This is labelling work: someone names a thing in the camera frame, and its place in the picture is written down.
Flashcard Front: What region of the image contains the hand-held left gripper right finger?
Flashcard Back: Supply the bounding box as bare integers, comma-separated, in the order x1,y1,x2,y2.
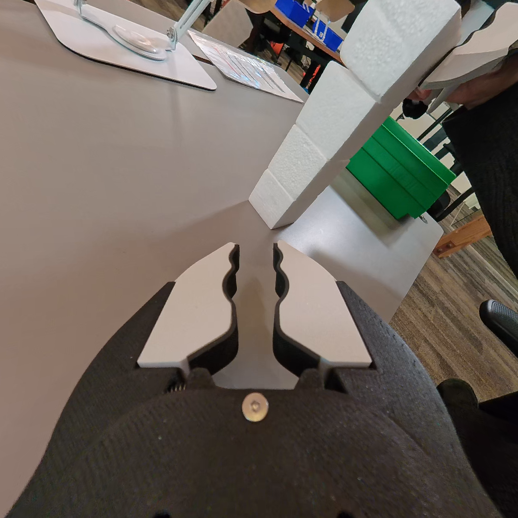
272,241,373,378

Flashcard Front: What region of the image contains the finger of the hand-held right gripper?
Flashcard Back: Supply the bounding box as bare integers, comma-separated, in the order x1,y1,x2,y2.
417,2,518,114
459,0,500,43

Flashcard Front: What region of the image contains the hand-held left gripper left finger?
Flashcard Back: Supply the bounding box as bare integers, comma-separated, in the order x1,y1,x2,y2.
137,242,240,381

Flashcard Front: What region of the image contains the white foam cube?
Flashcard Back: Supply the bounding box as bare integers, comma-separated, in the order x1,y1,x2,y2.
267,123,350,199
295,61,399,162
248,169,324,230
340,0,462,102

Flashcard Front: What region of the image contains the grey desk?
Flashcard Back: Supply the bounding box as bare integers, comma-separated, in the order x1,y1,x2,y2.
0,0,444,518

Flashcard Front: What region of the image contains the person's right hand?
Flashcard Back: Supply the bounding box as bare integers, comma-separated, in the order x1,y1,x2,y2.
407,69,518,110

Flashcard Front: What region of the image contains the stack of green plastic bins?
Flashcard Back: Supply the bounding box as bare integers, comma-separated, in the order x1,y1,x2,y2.
346,117,456,220

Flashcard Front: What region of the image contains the person's dark clothing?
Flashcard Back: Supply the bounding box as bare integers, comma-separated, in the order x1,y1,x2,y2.
441,69,518,280

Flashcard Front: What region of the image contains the blue plastic box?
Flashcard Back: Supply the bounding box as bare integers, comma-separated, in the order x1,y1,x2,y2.
275,0,314,21
312,16,345,51

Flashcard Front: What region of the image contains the wooden table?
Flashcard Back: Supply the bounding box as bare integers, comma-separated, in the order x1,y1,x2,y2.
269,8,349,65

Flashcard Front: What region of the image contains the wooden bench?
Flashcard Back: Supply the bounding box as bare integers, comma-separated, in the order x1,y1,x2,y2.
433,214,493,258

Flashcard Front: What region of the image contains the laminated printed sheet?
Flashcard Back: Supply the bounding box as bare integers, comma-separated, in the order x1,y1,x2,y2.
188,30,305,104

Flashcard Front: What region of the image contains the light grey chair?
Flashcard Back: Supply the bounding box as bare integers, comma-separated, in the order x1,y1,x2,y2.
202,0,254,48

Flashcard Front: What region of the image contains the person's leg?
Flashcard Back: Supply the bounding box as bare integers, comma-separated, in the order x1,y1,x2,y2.
437,378,518,518

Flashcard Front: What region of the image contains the white tablet stand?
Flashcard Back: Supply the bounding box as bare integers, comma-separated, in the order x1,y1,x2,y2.
34,0,217,90

